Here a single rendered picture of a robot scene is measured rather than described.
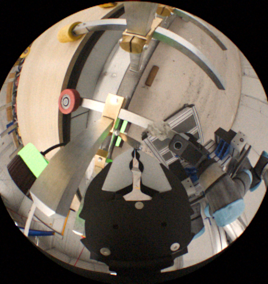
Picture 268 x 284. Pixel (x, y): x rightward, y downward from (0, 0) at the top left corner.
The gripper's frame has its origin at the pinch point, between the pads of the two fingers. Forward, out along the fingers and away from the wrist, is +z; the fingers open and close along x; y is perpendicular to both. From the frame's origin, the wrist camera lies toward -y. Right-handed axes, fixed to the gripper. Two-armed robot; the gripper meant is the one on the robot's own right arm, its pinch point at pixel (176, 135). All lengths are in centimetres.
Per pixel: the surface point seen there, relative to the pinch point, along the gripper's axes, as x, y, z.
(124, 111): 0.9, -23.0, -4.0
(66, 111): -2.9, -40.7, -8.9
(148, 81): 35, -15, 74
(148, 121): 1.0, -14.7, -3.8
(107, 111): -0.4, -27.5, -5.0
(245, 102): 193, 233, 61
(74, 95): 2.5, -38.5, -8.5
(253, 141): 98, 234, -1
